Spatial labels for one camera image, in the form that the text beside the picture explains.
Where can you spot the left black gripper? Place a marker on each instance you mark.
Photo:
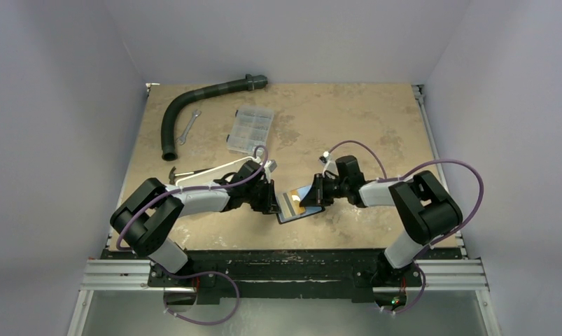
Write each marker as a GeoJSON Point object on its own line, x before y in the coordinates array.
{"type": "Point", "coordinates": [269, 204]}

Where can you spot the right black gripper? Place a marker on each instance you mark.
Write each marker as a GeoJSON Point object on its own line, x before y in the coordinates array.
{"type": "Point", "coordinates": [322, 190]}

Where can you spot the gold credit card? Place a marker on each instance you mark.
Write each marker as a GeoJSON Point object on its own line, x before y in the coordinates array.
{"type": "Point", "coordinates": [289, 203]}

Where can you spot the black leather card holder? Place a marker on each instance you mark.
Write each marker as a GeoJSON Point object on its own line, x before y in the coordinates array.
{"type": "Point", "coordinates": [310, 211]}

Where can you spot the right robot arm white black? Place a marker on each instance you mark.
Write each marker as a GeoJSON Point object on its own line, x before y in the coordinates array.
{"type": "Point", "coordinates": [425, 208]}

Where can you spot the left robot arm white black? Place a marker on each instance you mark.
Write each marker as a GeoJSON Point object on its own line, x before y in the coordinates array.
{"type": "Point", "coordinates": [145, 219]}

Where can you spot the white rectangular tray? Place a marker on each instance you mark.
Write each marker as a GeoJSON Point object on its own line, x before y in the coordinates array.
{"type": "Point", "coordinates": [214, 173]}

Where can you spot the clear plastic screw box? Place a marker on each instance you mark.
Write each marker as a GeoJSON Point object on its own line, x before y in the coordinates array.
{"type": "Point", "coordinates": [250, 129]}

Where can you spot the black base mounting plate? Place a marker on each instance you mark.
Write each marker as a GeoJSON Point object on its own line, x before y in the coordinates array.
{"type": "Point", "coordinates": [344, 273]}

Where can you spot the small black hammer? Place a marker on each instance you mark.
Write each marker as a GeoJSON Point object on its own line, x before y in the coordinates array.
{"type": "Point", "coordinates": [174, 176]}

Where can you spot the silver wrench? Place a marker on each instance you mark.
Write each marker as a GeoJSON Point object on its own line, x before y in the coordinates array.
{"type": "Point", "coordinates": [183, 137]}

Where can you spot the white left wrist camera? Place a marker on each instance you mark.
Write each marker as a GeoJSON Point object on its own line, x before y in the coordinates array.
{"type": "Point", "coordinates": [267, 167]}

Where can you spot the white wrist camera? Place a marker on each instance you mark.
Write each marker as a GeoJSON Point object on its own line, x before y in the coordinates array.
{"type": "Point", "coordinates": [329, 165]}
{"type": "Point", "coordinates": [267, 167]}

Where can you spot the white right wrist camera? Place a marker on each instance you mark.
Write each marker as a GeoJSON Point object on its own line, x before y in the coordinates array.
{"type": "Point", "coordinates": [329, 165]}

